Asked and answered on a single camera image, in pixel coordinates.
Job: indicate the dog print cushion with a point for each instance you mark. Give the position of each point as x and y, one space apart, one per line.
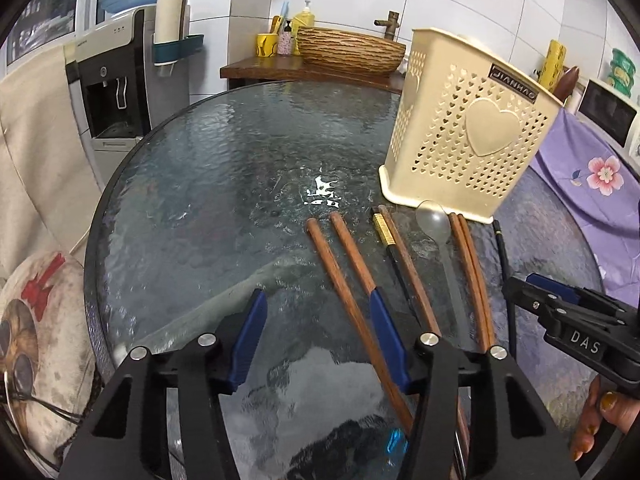
45 340

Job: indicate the beige cloth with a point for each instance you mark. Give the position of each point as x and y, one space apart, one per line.
35 135

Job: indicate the brown wooden chopstick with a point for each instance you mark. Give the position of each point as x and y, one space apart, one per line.
407 265
340 280
350 250
477 275
465 270

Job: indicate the yellow roll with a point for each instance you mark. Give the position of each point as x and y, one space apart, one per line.
552 65

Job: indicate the black chopstick with gold band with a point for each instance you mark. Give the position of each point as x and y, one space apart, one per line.
385 232
502 255

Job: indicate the yellow soap bottle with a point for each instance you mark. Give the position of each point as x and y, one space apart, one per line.
303 17

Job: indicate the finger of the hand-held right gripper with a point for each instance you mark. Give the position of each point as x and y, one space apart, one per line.
550 287
520 292

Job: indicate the white microwave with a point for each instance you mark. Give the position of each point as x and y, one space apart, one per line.
605 107

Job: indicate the woven pattern basin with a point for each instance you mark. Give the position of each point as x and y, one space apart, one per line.
350 50

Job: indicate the translucent plastic spoon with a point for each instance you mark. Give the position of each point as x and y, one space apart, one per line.
432 220

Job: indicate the sliding window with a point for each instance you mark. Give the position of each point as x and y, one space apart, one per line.
45 5

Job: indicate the teal plastic cup holder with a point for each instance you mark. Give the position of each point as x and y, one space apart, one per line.
177 50

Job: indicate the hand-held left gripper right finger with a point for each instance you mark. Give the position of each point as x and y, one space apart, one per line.
387 340

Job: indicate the green plastic container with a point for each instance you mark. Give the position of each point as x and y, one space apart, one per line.
622 72

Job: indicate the dark wooden counter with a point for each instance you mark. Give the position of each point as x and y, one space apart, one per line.
260 67

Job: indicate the brass faucet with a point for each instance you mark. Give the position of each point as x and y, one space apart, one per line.
389 22

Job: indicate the person's right hand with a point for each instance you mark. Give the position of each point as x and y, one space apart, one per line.
587 425

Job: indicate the small pink bottle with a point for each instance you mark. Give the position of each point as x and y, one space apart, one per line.
285 42

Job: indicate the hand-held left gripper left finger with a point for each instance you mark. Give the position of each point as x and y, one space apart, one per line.
247 340

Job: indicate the grey water dispenser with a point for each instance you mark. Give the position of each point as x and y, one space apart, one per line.
115 60

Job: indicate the cream plastic utensil holder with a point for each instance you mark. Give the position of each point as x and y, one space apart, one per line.
450 125

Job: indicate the purple floral cloth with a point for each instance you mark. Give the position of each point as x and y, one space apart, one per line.
590 195

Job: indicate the yellow mug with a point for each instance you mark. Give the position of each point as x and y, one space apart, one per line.
266 46

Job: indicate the cream paper cup tube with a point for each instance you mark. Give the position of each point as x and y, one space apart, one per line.
170 12

